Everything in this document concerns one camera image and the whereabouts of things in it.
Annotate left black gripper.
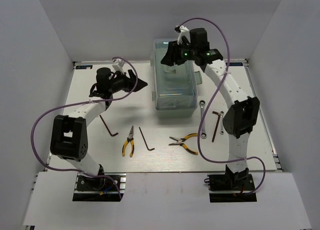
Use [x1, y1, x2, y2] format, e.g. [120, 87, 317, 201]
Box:
[108, 69, 148, 93]

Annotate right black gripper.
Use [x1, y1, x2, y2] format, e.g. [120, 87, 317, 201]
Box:
[160, 39, 198, 67]

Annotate green toolbox with clear lid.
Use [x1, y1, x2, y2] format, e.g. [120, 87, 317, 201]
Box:
[151, 39, 198, 118]

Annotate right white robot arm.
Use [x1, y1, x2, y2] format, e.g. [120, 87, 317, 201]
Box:
[161, 26, 260, 189]

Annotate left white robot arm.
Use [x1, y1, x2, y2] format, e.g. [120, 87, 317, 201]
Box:
[50, 68, 148, 189]

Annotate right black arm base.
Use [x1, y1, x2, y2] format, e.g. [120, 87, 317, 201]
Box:
[204, 174, 255, 192]

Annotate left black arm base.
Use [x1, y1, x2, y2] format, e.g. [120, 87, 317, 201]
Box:
[75, 175, 121, 193]

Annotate middle dark hex key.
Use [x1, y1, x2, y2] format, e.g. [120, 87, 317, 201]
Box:
[138, 127, 155, 151]

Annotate dark hex key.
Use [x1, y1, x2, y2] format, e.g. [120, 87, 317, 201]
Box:
[99, 115, 119, 137]
[138, 127, 155, 151]
[211, 111, 221, 143]

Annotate left dark hex key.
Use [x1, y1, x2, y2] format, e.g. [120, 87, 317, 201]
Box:
[99, 115, 119, 137]

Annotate left yellow black pliers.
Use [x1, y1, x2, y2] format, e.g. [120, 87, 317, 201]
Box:
[121, 126, 135, 157]

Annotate yellow black pliers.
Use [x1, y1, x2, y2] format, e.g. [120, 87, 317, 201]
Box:
[168, 133, 199, 156]
[121, 126, 135, 157]

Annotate right dark hex key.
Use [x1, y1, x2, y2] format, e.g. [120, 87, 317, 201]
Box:
[211, 111, 221, 143]

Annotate right yellow black pliers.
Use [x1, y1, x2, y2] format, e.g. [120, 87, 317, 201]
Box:
[168, 133, 199, 156]

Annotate large silver ratchet wrench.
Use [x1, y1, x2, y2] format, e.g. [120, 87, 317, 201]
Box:
[199, 100, 207, 139]

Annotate small silver wrench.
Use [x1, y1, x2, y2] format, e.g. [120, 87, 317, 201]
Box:
[220, 111, 224, 135]

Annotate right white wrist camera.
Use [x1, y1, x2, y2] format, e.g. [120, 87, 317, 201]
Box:
[174, 25, 189, 45]

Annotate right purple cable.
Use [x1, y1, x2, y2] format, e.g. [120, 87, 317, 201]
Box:
[178, 18, 266, 195]

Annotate purple cable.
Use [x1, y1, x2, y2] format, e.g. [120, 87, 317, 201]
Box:
[178, 18, 266, 195]
[30, 57, 145, 199]

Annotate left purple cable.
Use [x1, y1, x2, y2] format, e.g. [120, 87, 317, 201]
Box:
[30, 57, 145, 199]

